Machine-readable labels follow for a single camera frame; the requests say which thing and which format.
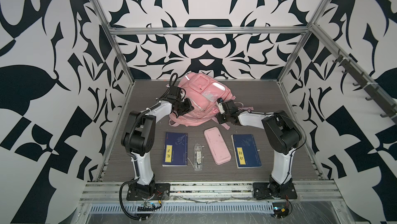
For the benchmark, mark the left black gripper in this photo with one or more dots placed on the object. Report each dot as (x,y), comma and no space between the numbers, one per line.
(189,107)

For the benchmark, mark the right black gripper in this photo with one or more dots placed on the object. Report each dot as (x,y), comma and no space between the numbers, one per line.
(219,119)

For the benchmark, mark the pink student backpack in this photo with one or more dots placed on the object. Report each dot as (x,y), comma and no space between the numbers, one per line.
(203,91)

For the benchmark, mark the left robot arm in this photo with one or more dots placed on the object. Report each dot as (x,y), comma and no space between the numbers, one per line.
(139,136)

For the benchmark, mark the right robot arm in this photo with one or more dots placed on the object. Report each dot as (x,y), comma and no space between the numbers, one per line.
(281,131)

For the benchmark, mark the pink pencil case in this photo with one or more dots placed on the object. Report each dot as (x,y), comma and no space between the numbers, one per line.
(217,146)

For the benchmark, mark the right blue notebook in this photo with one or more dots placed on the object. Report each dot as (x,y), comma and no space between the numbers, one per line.
(246,153)

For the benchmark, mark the blue notebook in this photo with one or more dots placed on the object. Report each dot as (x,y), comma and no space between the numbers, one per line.
(175,152)
(246,153)

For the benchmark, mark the clear plastic packet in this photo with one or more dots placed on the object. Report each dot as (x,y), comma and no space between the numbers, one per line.
(198,158)

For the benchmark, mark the left blue notebook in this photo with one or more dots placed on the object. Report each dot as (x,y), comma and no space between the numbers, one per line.
(175,152)

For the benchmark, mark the green lit circuit board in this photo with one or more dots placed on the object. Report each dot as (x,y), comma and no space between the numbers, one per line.
(282,212)

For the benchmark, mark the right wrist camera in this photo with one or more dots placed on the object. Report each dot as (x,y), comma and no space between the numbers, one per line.
(221,109)

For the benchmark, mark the aluminium cage frame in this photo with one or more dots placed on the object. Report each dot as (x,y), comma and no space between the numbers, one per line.
(290,41)

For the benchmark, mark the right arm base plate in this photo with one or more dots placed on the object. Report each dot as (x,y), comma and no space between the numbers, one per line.
(272,190)

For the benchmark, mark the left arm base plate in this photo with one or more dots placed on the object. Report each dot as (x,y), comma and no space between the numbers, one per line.
(152,191)

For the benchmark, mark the white cable duct strip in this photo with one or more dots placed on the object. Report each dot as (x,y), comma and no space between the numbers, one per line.
(186,208)

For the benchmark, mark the wall hook rail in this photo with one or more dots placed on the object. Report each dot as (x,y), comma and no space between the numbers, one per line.
(363,81)

